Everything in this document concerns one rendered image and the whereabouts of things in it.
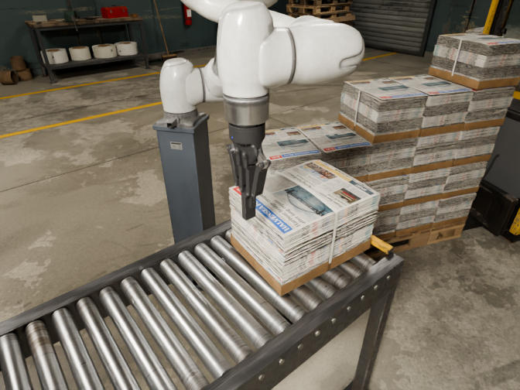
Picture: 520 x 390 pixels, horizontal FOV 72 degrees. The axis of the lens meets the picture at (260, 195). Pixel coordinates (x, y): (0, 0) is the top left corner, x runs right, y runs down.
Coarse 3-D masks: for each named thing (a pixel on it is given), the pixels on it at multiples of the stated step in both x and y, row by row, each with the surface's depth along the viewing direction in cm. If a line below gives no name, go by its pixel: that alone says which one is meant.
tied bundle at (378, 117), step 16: (352, 96) 199; (368, 96) 185; (352, 112) 202; (368, 112) 187; (384, 112) 180; (400, 112) 184; (416, 112) 187; (368, 128) 190; (384, 128) 185; (400, 128) 189; (416, 128) 192
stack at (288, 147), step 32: (288, 128) 207; (320, 128) 207; (288, 160) 176; (352, 160) 190; (384, 160) 197; (416, 160) 204; (448, 160) 212; (384, 192) 207; (416, 192) 216; (384, 224) 222; (416, 224) 233
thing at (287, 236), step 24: (240, 192) 108; (264, 192) 108; (288, 192) 109; (240, 216) 111; (264, 216) 98; (288, 216) 98; (312, 216) 98; (240, 240) 116; (264, 240) 103; (288, 240) 93; (312, 240) 100; (264, 264) 107; (288, 264) 98; (312, 264) 106
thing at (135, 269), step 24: (192, 240) 126; (144, 264) 115; (96, 288) 107; (120, 288) 111; (144, 288) 117; (24, 312) 99; (48, 312) 99; (72, 312) 104; (0, 336) 93; (24, 336) 97
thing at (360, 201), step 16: (320, 160) 128; (304, 176) 117; (320, 176) 117; (336, 176) 117; (320, 192) 109; (336, 192) 109; (352, 192) 109; (368, 192) 109; (352, 208) 103; (368, 208) 109; (352, 224) 108; (368, 224) 114; (352, 240) 113
